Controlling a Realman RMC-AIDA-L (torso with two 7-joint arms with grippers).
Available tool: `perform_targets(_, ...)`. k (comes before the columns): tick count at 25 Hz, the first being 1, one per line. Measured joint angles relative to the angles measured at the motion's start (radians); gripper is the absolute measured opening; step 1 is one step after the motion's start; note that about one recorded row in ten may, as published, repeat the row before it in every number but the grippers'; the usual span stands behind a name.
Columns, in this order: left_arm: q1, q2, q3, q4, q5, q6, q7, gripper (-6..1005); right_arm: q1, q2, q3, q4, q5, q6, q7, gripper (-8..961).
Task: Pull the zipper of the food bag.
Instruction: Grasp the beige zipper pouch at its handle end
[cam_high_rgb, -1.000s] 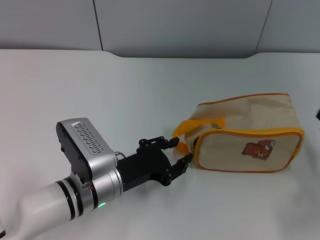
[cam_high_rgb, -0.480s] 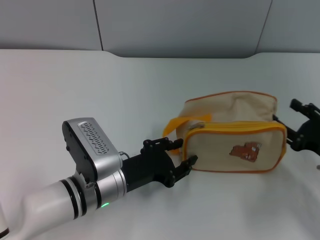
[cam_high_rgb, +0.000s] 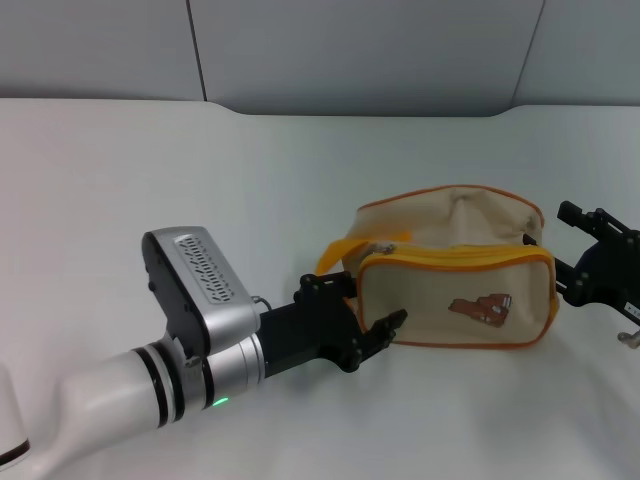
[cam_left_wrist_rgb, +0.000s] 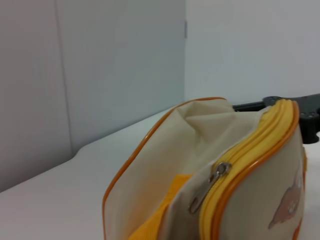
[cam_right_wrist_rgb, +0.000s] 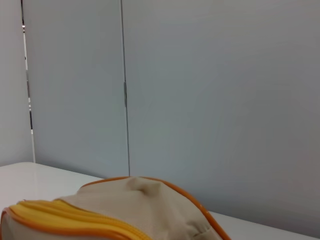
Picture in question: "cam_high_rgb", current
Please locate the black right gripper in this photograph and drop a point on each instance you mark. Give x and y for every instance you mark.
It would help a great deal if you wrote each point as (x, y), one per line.
(607, 275)

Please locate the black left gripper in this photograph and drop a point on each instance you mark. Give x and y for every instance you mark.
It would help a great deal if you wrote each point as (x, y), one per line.
(310, 330)

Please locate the beige food bag orange trim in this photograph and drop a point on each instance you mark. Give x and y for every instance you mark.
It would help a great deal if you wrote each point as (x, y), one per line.
(450, 295)

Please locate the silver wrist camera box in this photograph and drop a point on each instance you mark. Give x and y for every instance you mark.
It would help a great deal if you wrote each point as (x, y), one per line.
(210, 275)

